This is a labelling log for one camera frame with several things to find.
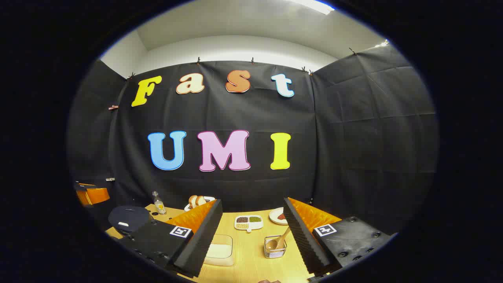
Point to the black backdrop cloth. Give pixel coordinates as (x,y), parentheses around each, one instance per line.
(353,149)

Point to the red meat piece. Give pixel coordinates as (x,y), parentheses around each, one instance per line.
(281,216)

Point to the bread slice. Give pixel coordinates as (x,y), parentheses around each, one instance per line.
(201,200)
(192,201)

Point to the pile of yellow soybeans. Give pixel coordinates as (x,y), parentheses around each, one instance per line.
(242,226)

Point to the white toaster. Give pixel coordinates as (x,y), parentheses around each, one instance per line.
(207,199)

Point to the wooden spoon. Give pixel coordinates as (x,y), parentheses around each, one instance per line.
(275,243)

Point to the white divided dish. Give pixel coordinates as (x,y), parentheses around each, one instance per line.
(255,225)

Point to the silver black rice cooker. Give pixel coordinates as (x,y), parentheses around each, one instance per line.
(129,218)

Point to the ceiling light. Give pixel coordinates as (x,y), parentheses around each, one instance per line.
(314,5)

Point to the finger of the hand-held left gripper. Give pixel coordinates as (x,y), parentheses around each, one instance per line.
(96,195)

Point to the white round plate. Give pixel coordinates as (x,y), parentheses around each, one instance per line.
(274,216)

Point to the small glass bottle yellow label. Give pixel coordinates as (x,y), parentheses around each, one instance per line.
(159,205)

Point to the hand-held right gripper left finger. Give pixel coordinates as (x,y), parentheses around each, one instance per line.
(204,236)

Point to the pile of green beans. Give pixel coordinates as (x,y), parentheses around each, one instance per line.
(255,219)

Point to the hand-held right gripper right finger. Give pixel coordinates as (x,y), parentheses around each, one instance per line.
(302,236)

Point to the pile of brown beans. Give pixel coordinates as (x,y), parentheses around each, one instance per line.
(242,219)

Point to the clear plastic rice container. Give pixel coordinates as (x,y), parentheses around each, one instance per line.
(220,261)

